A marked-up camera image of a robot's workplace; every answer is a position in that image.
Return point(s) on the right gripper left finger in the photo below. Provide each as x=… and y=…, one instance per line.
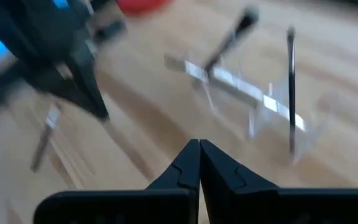
x=182, y=174

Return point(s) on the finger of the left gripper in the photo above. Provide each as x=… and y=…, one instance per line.
x=89, y=90

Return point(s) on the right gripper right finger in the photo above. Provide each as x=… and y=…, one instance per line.
x=222, y=186

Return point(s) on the red desk lamp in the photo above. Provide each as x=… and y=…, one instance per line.
x=141, y=4

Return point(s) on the thin black makeup brush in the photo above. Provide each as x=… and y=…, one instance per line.
x=47, y=133
x=291, y=93
x=244, y=21

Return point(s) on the clear acrylic organizer box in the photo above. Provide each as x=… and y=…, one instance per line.
x=247, y=88

